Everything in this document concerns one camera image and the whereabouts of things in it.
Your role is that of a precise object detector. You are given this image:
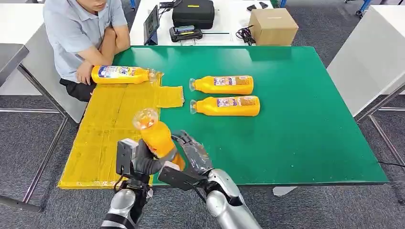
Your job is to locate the white table with metal legs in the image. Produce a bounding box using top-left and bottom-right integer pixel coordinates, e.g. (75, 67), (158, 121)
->
(0, 3), (87, 212)
(326, 4), (405, 168)

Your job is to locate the green table mat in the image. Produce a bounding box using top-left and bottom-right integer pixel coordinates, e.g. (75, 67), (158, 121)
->
(112, 45), (389, 187)

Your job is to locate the person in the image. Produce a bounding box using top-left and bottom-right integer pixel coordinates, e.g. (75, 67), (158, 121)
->
(43, 0), (131, 103)

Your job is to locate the brown cardboard box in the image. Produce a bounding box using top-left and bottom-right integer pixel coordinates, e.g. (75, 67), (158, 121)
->
(248, 8), (299, 46)

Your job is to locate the black tablet cable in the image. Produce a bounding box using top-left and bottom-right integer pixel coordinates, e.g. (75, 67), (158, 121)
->
(158, 0), (182, 15)

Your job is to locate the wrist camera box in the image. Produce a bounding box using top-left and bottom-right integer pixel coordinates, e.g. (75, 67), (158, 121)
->
(157, 161), (206, 192)
(115, 138), (140, 177)

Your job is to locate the orange drink bottle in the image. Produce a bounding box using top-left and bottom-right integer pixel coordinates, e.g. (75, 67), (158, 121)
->
(132, 108), (186, 171)
(189, 75), (255, 95)
(189, 95), (261, 117)
(91, 64), (158, 85)

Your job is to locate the black handheld controller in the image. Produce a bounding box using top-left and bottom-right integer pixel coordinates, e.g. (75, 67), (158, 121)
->
(169, 25), (203, 42)

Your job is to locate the yellow plastic sheet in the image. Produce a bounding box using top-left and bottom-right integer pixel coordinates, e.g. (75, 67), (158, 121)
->
(57, 72), (185, 190)

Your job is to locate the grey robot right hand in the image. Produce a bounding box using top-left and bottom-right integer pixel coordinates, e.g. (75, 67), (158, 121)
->
(171, 129), (214, 177)

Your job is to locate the black floor cable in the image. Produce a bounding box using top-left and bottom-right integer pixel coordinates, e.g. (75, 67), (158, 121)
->
(378, 160), (405, 168)

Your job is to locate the black cable bundle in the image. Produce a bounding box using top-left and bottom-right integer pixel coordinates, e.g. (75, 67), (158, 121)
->
(235, 25), (256, 46)

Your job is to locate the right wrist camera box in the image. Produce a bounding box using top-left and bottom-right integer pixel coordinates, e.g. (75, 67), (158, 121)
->
(157, 161), (206, 192)

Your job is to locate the black tablet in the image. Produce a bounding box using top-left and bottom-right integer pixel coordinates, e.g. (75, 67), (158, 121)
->
(143, 4), (160, 46)

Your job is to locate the black carrying case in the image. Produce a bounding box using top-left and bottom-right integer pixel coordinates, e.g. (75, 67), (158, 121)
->
(171, 0), (216, 30)

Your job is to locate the person's left hand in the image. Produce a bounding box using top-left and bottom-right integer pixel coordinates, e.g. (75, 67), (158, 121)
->
(75, 60), (94, 86)

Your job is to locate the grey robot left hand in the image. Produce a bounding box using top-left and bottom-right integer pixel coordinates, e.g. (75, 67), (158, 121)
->
(132, 139), (178, 177)

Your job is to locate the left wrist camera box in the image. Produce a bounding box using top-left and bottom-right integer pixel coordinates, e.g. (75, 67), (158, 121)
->
(115, 138), (140, 177)

